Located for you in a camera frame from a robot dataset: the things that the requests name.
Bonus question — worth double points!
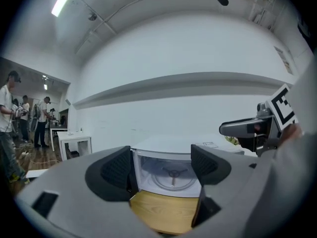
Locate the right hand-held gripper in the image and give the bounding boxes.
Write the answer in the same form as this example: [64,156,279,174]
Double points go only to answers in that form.
[218,58,317,157]

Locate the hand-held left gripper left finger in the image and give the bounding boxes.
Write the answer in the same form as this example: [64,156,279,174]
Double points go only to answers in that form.
[14,145,171,238]

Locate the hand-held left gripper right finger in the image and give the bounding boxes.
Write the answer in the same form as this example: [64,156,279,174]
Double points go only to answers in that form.
[170,144,311,238]

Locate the round glass turntable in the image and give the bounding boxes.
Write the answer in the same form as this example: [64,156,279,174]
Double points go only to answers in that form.
[150,157,201,191]

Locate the person's right hand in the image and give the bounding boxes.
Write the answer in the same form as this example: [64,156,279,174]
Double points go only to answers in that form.
[280,123,304,144]

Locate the white desk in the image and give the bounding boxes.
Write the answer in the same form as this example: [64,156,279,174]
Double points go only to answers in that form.
[49,122,69,152]
[56,130,93,161]

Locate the white microwave oven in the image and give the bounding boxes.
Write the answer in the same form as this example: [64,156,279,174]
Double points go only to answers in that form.
[26,133,246,198]

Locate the yellow wooden table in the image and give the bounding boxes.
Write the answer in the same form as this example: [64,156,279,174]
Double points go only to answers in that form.
[129,189,200,235]

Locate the long ceiling light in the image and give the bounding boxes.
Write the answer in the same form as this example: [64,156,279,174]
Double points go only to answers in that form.
[51,0,80,17]

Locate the three-arm roller ring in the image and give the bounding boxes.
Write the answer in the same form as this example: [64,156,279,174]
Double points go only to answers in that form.
[162,167,188,186]

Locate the paper wall notice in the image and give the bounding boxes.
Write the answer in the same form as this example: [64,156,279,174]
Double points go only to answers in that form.
[273,45,295,76]

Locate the white wall papers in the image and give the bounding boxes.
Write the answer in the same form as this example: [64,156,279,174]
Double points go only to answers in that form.
[249,2,277,33]

